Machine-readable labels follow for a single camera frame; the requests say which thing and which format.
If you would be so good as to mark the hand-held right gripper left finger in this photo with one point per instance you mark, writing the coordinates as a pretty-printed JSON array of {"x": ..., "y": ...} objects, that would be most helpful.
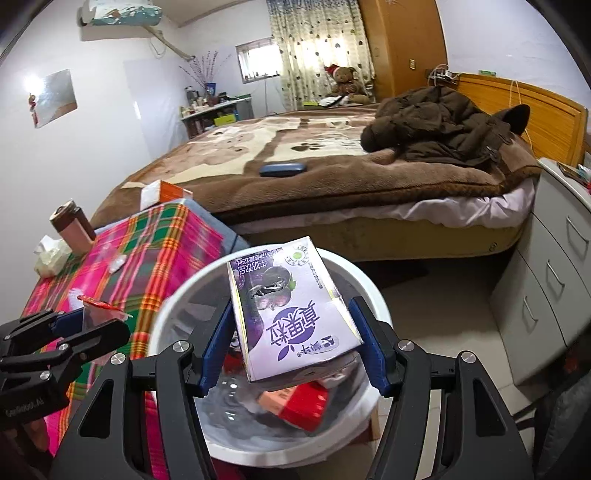
[{"x": 217, "y": 350}]

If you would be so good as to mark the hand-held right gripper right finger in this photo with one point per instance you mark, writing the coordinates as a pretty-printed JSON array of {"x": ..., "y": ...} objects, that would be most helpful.
[{"x": 369, "y": 341}]

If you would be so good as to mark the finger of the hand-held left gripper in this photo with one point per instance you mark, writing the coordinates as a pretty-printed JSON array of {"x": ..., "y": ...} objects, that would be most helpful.
[
  {"x": 67, "y": 319},
  {"x": 97, "y": 337}
]

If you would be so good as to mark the jelly cup with red lid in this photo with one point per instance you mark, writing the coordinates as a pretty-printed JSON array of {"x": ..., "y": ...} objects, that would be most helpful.
[{"x": 99, "y": 304}]

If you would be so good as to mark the white trash bin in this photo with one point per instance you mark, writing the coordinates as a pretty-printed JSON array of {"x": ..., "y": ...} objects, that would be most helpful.
[{"x": 341, "y": 270}]

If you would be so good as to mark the purple drink carton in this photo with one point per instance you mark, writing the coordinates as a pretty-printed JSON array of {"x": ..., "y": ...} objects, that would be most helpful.
[{"x": 295, "y": 314}]

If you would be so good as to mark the large red box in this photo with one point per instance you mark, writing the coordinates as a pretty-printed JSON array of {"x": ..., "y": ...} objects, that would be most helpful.
[{"x": 304, "y": 406}]

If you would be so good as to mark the pale green tissue pack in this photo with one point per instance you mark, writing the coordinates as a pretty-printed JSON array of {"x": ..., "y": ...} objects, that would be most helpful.
[{"x": 53, "y": 258}]

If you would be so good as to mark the white crumpled wrapper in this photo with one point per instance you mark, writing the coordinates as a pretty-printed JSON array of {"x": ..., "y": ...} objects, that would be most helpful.
[{"x": 115, "y": 264}]

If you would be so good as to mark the pink and brown mug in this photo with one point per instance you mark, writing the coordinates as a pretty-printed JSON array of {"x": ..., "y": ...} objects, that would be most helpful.
[{"x": 74, "y": 230}]

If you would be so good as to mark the plaid tablecloth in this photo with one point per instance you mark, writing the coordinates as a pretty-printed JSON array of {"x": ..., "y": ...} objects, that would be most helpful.
[{"x": 152, "y": 249}]

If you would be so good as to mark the bed mattress with sheet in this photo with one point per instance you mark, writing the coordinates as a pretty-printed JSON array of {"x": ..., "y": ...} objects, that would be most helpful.
[{"x": 415, "y": 235}]

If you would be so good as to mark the orange and white box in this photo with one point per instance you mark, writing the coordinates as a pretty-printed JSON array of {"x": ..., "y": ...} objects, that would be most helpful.
[{"x": 166, "y": 191}]

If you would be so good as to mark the brown printed blanket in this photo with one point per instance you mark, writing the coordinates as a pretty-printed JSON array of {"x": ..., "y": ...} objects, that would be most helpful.
[{"x": 323, "y": 184}]

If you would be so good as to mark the white drawer cabinet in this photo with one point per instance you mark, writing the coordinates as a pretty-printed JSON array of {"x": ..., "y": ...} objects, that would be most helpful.
[{"x": 545, "y": 295}]

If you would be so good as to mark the blue glasses case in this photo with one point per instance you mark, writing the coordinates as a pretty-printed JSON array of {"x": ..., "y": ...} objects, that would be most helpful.
[{"x": 281, "y": 169}]

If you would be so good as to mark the dark cloth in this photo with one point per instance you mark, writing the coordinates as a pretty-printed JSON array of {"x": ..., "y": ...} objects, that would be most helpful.
[{"x": 563, "y": 429}]

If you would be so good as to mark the brown jacket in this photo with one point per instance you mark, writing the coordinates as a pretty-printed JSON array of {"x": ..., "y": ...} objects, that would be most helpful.
[{"x": 438, "y": 124}]

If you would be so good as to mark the white shelf with bottles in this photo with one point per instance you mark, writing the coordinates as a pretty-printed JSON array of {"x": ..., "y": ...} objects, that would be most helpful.
[{"x": 217, "y": 115}]

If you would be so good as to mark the brown teddy bear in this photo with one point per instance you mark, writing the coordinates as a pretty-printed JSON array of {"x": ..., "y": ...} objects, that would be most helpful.
[{"x": 344, "y": 83}]

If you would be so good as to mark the blue vase with branches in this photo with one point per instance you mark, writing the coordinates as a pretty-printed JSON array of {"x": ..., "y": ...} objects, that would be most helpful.
[{"x": 211, "y": 87}]

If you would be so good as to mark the white power strip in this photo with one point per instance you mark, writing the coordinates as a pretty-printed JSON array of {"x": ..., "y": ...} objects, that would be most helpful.
[{"x": 441, "y": 74}]

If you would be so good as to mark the wooden headboard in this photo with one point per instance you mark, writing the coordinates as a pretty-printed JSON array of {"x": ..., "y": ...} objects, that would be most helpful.
[{"x": 545, "y": 110}]

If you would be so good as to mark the small window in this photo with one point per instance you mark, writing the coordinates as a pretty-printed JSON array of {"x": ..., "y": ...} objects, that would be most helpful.
[{"x": 256, "y": 60}]

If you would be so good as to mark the wooden wardrobe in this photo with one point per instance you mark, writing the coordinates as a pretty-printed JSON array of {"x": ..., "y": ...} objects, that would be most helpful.
[{"x": 406, "y": 41}]

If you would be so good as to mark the patterned curtain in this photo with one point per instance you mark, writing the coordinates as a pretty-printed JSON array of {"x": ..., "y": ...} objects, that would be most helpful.
[{"x": 304, "y": 41}]

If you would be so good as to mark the covered air conditioner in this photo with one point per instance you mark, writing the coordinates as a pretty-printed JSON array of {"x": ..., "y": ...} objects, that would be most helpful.
[{"x": 122, "y": 11}]

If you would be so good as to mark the wall mirror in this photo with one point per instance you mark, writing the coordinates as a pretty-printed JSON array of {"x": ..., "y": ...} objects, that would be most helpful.
[{"x": 53, "y": 97}]

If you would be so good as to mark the white wall pipe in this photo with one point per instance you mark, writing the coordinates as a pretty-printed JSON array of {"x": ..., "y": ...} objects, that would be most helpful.
[{"x": 171, "y": 46}]

